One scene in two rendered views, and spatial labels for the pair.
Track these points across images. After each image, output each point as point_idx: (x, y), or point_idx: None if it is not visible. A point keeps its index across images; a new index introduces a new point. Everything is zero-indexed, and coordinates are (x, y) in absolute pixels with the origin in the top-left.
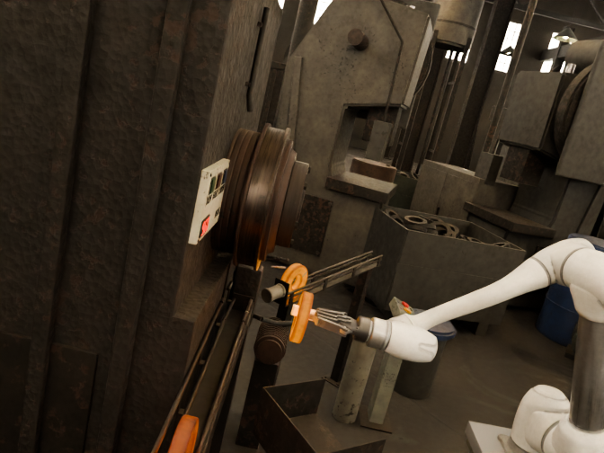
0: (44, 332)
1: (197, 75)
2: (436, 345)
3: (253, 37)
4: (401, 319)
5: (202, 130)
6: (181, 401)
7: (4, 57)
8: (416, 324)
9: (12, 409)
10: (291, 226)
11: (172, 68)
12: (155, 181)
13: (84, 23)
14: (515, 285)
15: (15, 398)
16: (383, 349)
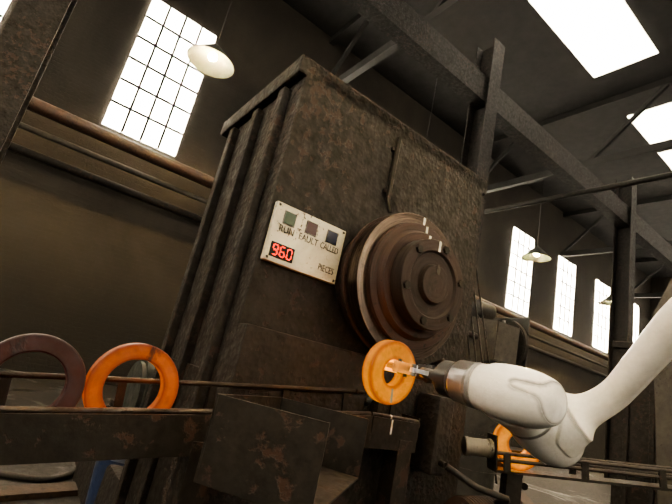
0: (183, 349)
1: (281, 145)
2: (546, 385)
3: (385, 156)
4: None
5: (277, 174)
6: (214, 398)
7: (224, 190)
8: (568, 398)
9: None
10: (399, 284)
11: (266, 144)
12: (247, 214)
13: (244, 149)
14: None
15: None
16: (465, 397)
